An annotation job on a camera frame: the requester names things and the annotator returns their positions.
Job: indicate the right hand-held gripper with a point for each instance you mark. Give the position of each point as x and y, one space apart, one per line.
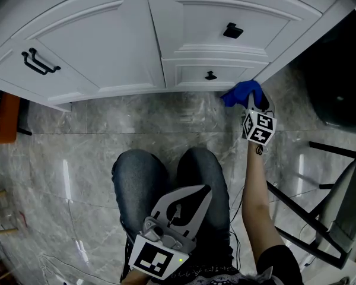
259 126

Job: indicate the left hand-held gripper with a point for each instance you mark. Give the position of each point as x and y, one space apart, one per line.
157 254

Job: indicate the blue cloth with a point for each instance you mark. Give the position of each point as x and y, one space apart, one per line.
241 95

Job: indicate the large white drawer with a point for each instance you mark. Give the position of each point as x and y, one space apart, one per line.
213 25

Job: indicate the person's right forearm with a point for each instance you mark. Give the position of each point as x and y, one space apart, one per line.
256 194

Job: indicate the person's left forearm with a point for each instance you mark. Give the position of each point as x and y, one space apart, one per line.
136 278

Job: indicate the person's right leg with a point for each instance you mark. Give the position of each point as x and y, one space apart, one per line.
201 171

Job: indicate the person's leg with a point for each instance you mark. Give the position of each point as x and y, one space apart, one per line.
201 171
139 183

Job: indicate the black spiral wrist band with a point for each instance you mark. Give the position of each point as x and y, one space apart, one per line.
258 150

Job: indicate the person's left leg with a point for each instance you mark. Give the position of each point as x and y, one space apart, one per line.
139 183

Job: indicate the person's black lace-print shirt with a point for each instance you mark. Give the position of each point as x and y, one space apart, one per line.
213 275

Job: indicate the grey chair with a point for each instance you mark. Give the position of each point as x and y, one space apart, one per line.
347 206

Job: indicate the white cabinet door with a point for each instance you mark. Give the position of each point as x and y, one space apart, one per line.
15 73
101 46

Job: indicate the orange sofa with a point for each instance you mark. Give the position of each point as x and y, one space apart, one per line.
7 120

